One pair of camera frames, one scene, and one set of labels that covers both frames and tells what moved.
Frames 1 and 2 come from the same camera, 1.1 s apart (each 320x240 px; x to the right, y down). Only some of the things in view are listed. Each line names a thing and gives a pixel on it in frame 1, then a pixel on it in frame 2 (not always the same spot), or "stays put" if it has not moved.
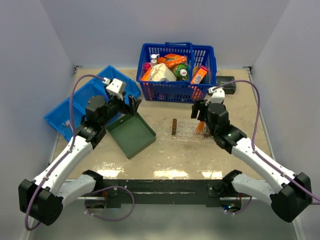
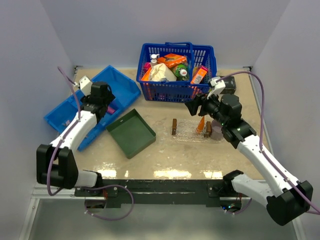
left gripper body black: [122, 107] -> [110, 98]
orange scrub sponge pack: [146, 76] stays put
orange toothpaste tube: [200, 126] stays put
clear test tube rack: [185, 130] stays put
